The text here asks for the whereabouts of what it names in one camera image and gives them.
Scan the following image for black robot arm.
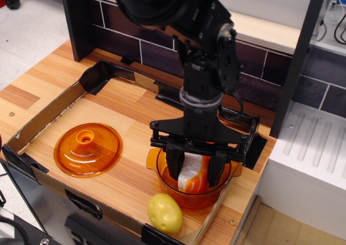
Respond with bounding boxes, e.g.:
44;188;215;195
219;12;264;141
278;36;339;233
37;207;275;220
116;0;251;187

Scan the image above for orange transparent pot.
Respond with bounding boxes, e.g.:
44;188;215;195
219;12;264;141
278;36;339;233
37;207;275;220
147;148;242;209

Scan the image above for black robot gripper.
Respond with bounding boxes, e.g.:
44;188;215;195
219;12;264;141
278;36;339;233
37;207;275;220
150;95;251;187

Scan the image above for black cables in background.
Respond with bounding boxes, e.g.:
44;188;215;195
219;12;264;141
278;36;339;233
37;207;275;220
317;0;346;44

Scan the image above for white sink drainboard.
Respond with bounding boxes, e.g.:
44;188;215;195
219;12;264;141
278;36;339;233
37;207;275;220
259;103;345;229

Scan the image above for yellow toy potato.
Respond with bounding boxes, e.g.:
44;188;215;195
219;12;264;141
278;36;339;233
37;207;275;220
147;193;183;235

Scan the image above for dark grey vertical post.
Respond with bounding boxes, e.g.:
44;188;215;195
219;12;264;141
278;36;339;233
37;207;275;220
270;0;325;138

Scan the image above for salmon sushi toy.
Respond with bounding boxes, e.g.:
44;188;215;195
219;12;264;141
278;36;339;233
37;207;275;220
178;153;210;194

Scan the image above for orange transparent pot lid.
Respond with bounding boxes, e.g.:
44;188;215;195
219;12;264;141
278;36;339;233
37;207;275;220
54;123;123;178

